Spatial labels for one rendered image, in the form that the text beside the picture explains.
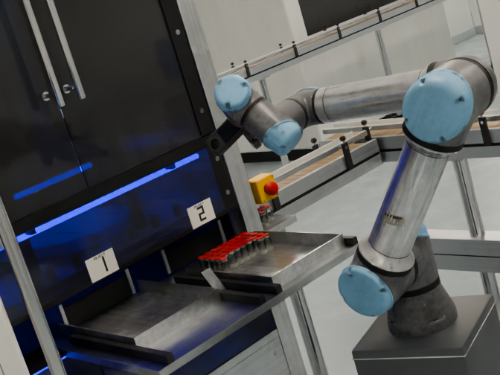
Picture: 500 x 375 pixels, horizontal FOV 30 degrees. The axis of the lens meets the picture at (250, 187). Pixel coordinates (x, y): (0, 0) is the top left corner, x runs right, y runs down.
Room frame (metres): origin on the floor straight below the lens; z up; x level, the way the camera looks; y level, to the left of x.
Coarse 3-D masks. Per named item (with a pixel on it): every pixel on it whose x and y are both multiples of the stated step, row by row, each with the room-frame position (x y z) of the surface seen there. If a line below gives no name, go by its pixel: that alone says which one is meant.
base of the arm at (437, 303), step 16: (432, 288) 1.83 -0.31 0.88; (400, 304) 1.84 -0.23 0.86; (416, 304) 1.82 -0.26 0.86; (432, 304) 1.82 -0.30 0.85; (448, 304) 1.84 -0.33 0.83; (400, 320) 1.84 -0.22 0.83; (416, 320) 1.82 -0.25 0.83; (432, 320) 1.82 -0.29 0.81; (448, 320) 1.82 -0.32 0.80; (400, 336) 1.84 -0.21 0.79; (416, 336) 1.81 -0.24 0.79
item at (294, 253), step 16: (272, 240) 2.46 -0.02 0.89; (288, 240) 2.41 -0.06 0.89; (304, 240) 2.36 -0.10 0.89; (320, 240) 2.32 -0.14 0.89; (336, 240) 2.24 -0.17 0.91; (256, 256) 2.39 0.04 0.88; (272, 256) 2.35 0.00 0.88; (288, 256) 2.31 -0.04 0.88; (304, 256) 2.17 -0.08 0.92; (320, 256) 2.20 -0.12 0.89; (192, 272) 2.34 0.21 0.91; (224, 272) 2.23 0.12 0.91; (240, 272) 2.29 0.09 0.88; (256, 272) 2.25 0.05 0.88; (272, 272) 2.22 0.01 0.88; (288, 272) 2.13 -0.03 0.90
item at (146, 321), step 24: (144, 288) 2.37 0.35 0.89; (168, 288) 2.28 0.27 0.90; (192, 288) 2.20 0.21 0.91; (216, 288) 2.13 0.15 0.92; (120, 312) 2.26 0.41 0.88; (144, 312) 2.21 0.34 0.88; (168, 312) 2.15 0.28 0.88; (192, 312) 2.07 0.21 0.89; (96, 336) 2.09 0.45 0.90; (120, 336) 2.01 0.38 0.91; (144, 336) 1.98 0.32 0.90
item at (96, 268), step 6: (102, 252) 2.26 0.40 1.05; (108, 252) 2.26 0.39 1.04; (90, 258) 2.23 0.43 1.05; (96, 258) 2.24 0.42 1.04; (108, 258) 2.26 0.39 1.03; (114, 258) 2.27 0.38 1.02; (90, 264) 2.23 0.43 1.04; (96, 264) 2.24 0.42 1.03; (102, 264) 2.25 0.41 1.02; (108, 264) 2.26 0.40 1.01; (114, 264) 2.27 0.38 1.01; (90, 270) 2.22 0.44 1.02; (96, 270) 2.23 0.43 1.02; (102, 270) 2.24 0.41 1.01; (114, 270) 2.26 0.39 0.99; (90, 276) 2.22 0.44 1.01; (96, 276) 2.23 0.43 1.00; (102, 276) 2.24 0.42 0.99
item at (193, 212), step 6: (198, 204) 2.46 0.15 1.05; (204, 204) 2.48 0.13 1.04; (210, 204) 2.49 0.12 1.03; (192, 210) 2.45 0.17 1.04; (198, 210) 2.46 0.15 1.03; (204, 210) 2.47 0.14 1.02; (210, 210) 2.48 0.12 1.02; (192, 216) 2.44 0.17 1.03; (198, 216) 2.46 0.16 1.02; (204, 216) 2.47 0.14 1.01; (210, 216) 2.48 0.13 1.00; (192, 222) 2.44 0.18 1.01; (198, 222) 2.45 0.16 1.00; (204, 222) 2.46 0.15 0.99
